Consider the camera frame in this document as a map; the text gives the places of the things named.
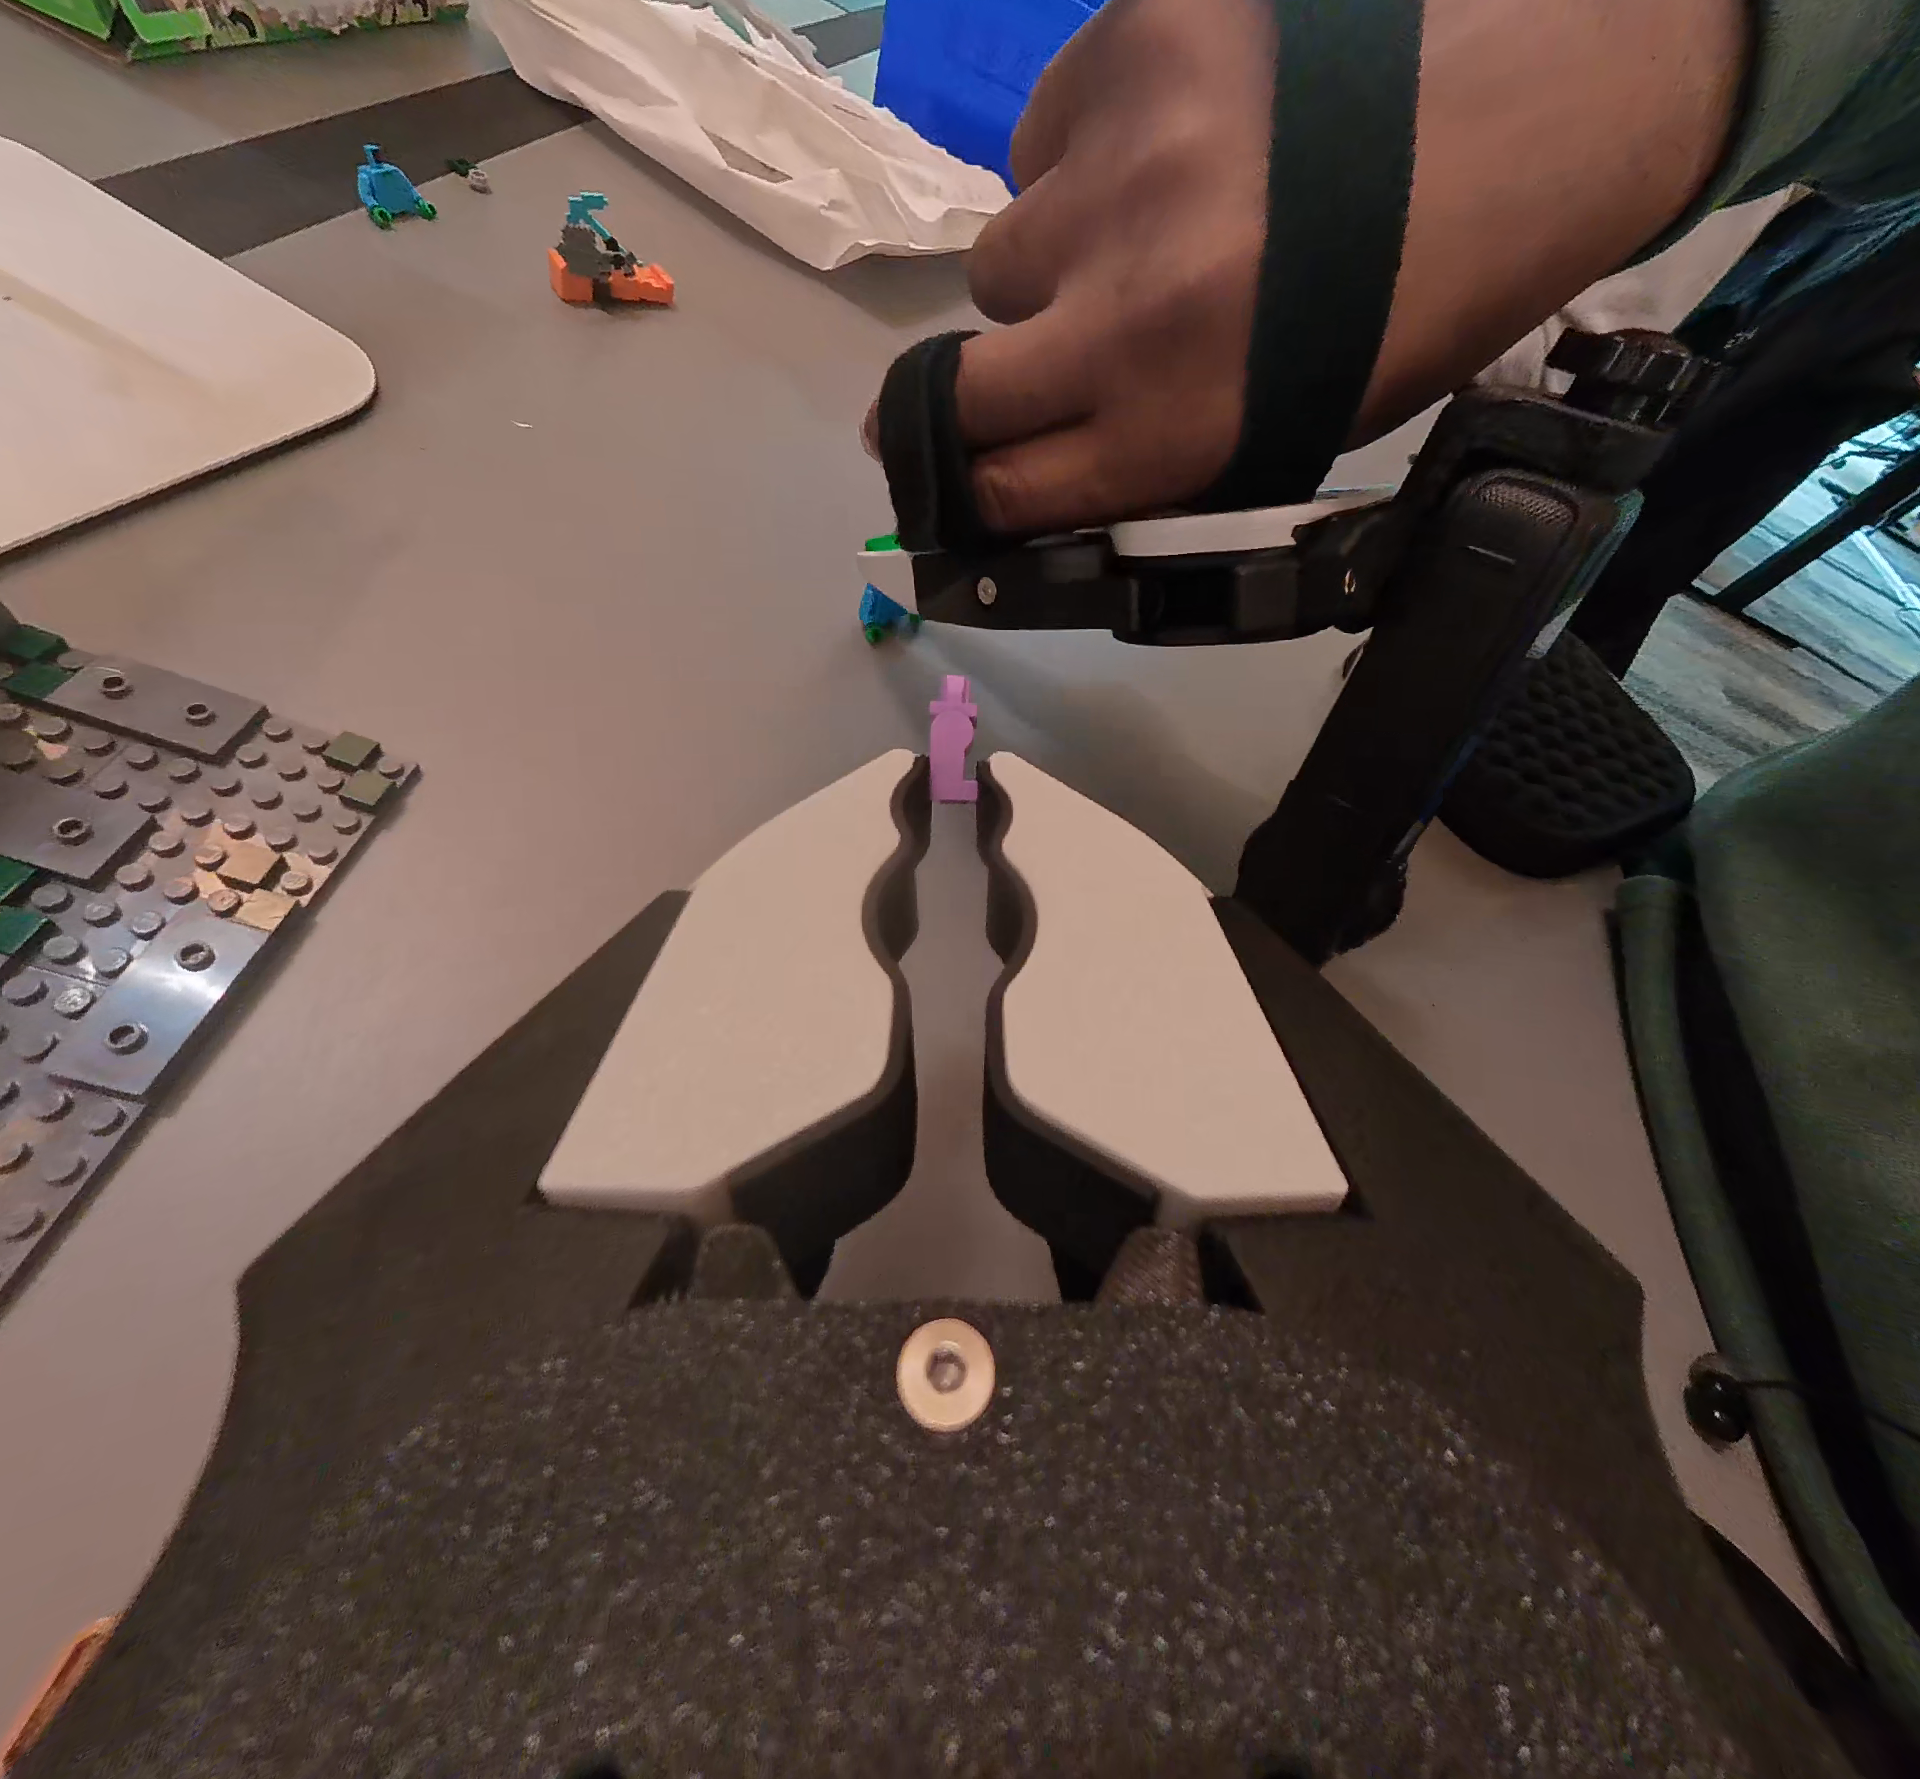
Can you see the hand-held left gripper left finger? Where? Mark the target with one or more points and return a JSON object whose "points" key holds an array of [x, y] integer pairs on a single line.
{"points": [[719, 1044]]}

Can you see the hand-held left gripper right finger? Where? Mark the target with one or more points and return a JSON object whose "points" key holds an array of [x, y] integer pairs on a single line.
{"points": [[1170, 1044]]}

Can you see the small purple brick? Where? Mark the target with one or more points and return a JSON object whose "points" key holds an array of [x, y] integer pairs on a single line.
{"points": [[954, 744]]}

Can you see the blue toy figure torso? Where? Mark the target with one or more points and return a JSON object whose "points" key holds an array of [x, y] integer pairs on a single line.
{"points": [[885, 613], [390, 189]]}

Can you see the person's right forearm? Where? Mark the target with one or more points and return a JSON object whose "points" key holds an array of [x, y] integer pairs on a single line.
{"points": [[1619, 39]]}

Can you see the grey desk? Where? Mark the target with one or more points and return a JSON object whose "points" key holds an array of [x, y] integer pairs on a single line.
{"points": [[600, 534]]}

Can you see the person's right hand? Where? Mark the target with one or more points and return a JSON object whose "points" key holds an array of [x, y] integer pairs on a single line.
{"points": [[1140, 234]]}

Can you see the black chair armrest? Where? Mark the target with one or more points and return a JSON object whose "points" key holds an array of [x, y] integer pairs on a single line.
{"points": [[1574, 758]]}

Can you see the grey brick building model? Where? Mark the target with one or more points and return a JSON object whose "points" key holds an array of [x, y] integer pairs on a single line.
{"points": [[135, 880]]}

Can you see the blue plastic bin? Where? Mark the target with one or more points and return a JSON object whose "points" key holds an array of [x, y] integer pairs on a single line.
{"points": [[976, 39]]}

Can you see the small orange brick figure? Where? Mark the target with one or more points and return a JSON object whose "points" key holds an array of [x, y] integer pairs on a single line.
{"points": [[615, 271]]}

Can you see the white paper bag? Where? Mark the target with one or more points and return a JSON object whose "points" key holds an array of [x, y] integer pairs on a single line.
{"points": [[719, 114]]}

